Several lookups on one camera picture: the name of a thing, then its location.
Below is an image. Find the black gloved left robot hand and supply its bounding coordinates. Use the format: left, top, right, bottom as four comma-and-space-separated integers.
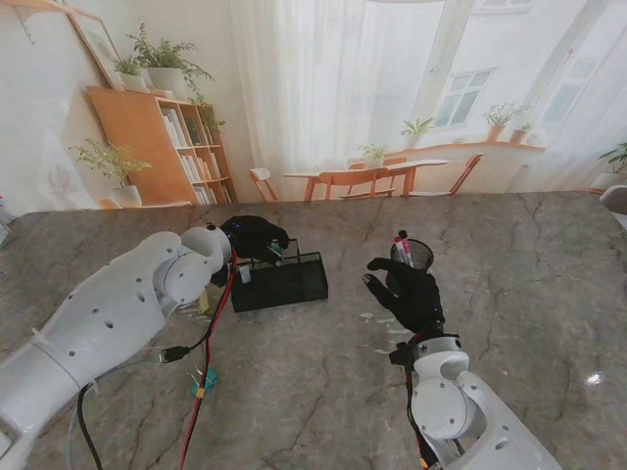
219, 213, 291, 268

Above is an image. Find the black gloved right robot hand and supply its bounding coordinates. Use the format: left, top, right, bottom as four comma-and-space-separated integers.
361, 258, 446, 334

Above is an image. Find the black mesh pen cup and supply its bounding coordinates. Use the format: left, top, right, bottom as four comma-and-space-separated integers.
389, 238, 436, 288

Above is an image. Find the black mesh desk organizer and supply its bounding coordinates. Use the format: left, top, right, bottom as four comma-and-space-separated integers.
229, 238, 329, 313

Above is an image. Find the printed room scene backdrop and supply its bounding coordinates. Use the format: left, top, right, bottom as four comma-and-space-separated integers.
0, 0, 627, 214

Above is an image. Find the red black left arm cable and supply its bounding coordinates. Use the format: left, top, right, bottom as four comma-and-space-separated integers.
66, 247, 241, 470

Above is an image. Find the red black arm cable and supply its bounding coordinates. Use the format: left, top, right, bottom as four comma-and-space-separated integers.
401, 361, 437, 470
66, 247, 241, 470

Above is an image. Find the red black right arm cable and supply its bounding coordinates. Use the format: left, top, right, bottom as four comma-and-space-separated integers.
401, 361, 437, 470

